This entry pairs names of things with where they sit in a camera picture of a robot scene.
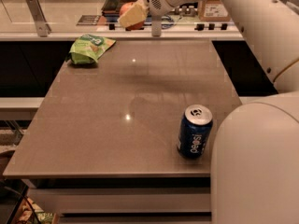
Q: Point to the green rice chip bag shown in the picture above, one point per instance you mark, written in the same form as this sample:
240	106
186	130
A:
88	49

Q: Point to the left metal glass bracket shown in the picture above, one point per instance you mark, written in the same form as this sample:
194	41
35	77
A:
41	24

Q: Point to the middle metal glass bracket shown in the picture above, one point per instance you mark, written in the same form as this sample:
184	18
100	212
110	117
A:
156	26

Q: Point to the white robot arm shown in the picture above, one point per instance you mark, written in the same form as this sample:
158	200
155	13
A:
255	158

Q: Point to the brown cardboard box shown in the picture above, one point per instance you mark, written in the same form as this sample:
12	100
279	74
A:
212	10

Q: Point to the blue Pepsi can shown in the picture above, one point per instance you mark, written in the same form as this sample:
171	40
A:
195	128

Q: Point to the grey table drawer unit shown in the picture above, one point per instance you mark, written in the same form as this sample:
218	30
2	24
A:
165	198

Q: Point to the glass barrier panel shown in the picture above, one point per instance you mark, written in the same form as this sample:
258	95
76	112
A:
66	18

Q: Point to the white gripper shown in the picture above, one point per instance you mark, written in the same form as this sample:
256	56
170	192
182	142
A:
137	13

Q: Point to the metal glass bracket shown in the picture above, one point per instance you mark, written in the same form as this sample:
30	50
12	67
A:
41	24
156	26

